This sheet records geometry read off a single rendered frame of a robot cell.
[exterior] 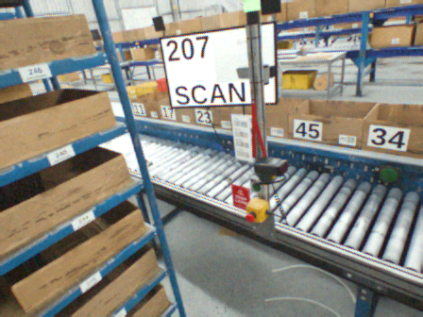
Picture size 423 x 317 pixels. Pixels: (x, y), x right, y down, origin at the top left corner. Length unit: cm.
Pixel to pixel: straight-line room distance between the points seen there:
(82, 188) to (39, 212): 12
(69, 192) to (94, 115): 23
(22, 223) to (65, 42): 46
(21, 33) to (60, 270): 62
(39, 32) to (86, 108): 20
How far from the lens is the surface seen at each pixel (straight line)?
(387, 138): 159
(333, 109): 192
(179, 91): 128
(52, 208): 88
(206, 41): 121
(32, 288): 97
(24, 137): 81
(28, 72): 77
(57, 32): 83
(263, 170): 106
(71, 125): 84
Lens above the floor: 158
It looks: 25 degrees down
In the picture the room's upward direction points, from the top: 9 degrees counter-clockwise
